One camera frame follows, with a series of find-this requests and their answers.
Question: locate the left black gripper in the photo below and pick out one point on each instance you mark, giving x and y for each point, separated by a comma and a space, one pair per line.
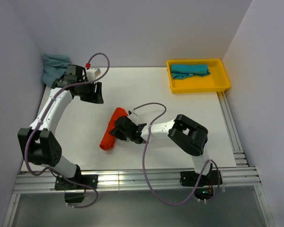
94, 97

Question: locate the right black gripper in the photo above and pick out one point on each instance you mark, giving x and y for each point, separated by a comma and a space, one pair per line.
116, 132

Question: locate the orange t shirt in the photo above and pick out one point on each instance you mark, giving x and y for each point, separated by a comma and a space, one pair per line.
108, 140

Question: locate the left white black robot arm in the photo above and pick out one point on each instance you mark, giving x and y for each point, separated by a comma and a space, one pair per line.
38, 143

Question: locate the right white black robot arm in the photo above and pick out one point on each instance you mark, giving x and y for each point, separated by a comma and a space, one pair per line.
187, 134

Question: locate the grey-blue crumpled t shirt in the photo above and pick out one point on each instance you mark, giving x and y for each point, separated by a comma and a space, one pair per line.
54, 67

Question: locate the teal rolled t shirt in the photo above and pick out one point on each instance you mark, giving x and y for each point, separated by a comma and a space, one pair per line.
181, 71

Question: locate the yellow plastic tray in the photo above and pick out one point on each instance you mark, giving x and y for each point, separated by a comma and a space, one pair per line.
217, 81

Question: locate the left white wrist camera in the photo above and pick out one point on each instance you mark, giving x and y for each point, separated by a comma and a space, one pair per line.
92, 73

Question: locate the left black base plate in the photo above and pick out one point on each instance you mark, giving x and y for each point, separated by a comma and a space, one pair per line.
85, 182

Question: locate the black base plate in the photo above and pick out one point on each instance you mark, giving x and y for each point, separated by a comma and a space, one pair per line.
85, 182
189, 178

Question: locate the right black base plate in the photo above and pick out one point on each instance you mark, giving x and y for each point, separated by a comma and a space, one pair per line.
189, 178

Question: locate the aluminium front rail frame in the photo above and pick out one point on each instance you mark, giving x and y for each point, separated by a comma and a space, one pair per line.
133, 180

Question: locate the aluminium right side rail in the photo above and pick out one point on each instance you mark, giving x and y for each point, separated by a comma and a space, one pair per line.
237, 149

